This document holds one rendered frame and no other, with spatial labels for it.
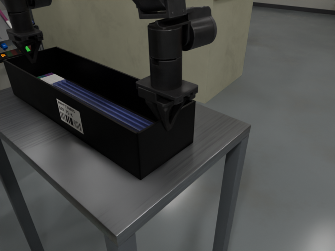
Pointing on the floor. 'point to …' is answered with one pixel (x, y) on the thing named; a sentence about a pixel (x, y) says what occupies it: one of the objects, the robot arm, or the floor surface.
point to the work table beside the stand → (118, 173)
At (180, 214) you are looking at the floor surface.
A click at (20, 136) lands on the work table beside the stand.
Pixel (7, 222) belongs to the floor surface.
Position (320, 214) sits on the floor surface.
